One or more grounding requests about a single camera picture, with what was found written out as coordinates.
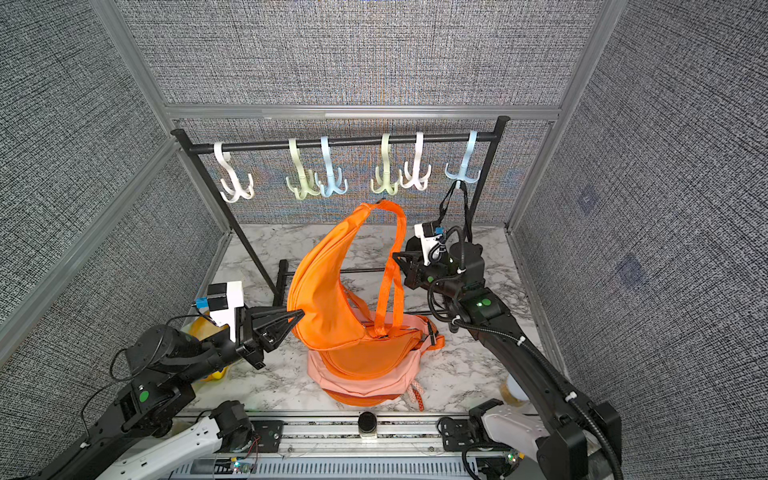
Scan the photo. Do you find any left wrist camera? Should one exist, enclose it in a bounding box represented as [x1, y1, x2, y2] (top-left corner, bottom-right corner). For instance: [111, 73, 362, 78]
[195, 281, 245, 328]

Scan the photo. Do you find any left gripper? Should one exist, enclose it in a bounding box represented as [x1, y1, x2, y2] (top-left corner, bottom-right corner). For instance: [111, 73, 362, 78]
[179, 305, 302, 387]

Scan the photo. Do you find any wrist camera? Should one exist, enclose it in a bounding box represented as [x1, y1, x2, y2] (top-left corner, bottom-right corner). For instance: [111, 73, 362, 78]
[195, 281, 245, 328]
[414, 220, 445, 266]

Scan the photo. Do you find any pink sling bag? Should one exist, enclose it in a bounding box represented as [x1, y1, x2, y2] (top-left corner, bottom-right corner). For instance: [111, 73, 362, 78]
[307, 314, 445, 404]

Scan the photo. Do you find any light blue hook far right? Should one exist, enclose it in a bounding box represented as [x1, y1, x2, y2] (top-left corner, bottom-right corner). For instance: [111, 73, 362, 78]
[444, 130, 480, 184]

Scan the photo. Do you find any pale green hook right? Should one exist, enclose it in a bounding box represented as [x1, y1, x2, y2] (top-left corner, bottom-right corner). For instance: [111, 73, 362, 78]
[370, 133, 399, 196]

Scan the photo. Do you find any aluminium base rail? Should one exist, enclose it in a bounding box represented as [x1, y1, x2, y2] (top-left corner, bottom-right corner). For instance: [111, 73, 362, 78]
[143, 412, 541, 480]

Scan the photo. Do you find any orange sling bag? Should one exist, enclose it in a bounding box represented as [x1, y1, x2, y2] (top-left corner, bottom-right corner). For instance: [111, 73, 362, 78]
[287, 200, 407, 351]
[308, 287, 445, 397]
[325, 390, 401, 407]

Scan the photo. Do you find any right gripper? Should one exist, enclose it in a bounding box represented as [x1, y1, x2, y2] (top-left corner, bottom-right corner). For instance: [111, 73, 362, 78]
[396, 250, 470, 308]

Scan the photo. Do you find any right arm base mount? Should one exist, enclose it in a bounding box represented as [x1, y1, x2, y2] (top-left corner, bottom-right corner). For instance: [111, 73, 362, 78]
[436, 399, 548, 479]

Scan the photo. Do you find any light blue hook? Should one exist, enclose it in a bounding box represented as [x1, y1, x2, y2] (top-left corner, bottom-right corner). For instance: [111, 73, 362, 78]
[315, 136, 348, 198]
[444, 130, 480, 184]

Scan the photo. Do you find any pale green hook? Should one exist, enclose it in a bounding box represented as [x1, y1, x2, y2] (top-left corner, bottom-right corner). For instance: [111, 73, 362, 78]
[370, 133, 399, 196]
[285, 138, 321, 201]

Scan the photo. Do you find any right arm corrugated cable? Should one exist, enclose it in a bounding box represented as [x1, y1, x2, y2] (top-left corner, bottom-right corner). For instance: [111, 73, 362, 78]
[424, 224, 625, 480]

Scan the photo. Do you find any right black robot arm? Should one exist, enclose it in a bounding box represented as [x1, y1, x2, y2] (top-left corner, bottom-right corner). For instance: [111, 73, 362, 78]
[391, 242, 624, 479]

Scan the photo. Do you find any pale green plate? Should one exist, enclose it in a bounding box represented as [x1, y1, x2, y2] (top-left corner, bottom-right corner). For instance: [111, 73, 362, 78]
[202, 367, 228, 382]

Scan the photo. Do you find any black sling bag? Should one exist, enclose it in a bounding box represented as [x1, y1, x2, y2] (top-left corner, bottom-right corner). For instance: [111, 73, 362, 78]
[436, 178, 475, 247]

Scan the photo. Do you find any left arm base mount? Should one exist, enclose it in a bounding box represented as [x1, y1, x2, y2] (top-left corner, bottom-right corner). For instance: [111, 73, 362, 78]
[98, 401, 284, 480]

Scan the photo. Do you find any light blue hook centre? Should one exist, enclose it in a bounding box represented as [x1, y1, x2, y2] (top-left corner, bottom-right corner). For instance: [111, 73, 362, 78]
[315, 136, 348, 198]

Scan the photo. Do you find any black knob on rail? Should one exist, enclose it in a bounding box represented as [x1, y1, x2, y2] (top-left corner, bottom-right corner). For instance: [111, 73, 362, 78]
[357, 411, 378, 438]

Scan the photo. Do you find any white hook right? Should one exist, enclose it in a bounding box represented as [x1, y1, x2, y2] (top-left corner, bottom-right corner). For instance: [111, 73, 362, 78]
[399, 132, 432, 191]

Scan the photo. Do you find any white hook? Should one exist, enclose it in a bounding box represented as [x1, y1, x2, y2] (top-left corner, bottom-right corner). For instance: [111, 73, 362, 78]
[399, 132, 432, 191]
[213, 142, 255, 204]

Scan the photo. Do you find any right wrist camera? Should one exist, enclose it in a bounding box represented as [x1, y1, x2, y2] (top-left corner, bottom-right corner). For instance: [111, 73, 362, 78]
[414, 220, 445, 266]

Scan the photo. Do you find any black garment rack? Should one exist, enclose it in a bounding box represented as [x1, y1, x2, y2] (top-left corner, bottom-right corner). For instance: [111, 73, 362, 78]
[170, 115, 511, 306]

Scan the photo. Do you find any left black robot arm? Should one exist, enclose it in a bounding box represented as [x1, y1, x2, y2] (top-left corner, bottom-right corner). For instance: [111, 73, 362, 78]
[32, 306, 304, 479]

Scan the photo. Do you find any white hook far left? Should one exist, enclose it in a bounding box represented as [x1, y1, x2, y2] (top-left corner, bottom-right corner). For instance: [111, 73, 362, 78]
[213, 142, 255, 204]

